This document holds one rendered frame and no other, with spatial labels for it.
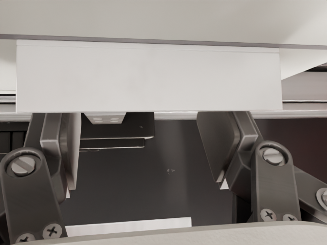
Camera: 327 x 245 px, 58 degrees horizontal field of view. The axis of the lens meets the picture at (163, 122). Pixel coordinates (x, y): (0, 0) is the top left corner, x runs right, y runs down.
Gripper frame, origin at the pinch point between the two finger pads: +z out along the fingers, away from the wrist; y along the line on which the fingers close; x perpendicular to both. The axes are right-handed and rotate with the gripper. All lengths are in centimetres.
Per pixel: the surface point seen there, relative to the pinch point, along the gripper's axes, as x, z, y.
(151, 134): -19.1, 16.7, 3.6
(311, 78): -17.3, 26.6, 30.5
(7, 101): -19.6, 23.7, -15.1
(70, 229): -9.3, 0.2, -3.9
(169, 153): -46, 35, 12
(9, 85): -1.7, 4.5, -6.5
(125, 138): -20.2, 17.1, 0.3
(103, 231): -9.5, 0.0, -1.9
